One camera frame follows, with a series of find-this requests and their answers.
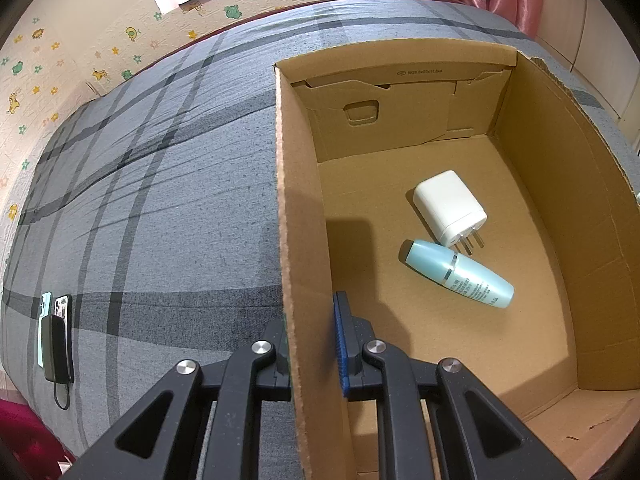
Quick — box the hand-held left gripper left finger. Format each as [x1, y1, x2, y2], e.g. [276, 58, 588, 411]
[75, 317, 293, 480]

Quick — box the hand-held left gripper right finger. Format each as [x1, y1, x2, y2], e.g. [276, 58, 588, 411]
[332, 291, 577, 480]

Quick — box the teal cosmetic bottle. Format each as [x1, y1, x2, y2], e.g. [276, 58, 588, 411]
[404, 239, 515, 310]

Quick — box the large white charger plug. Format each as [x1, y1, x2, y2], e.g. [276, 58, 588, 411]
[412, 170, 489, 250]

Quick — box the brown cardboard box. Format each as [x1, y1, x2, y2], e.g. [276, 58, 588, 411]
[272, 42, 640, 480]

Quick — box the white and black smartphone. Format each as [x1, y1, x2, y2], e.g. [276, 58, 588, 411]
[52, 294, 74, 322]

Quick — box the teal smartphone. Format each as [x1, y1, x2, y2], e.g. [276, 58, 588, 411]
[37, 291, 54, 367]

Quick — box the red cloth pile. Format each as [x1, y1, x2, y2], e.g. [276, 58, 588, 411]
[0, 396, 77, 480]

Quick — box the beige wardrobe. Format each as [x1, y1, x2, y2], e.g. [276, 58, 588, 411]
[529, 0, 640, 127]

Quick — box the black power bank with cable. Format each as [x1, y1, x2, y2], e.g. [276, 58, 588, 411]
[40, 314, 75, 411]

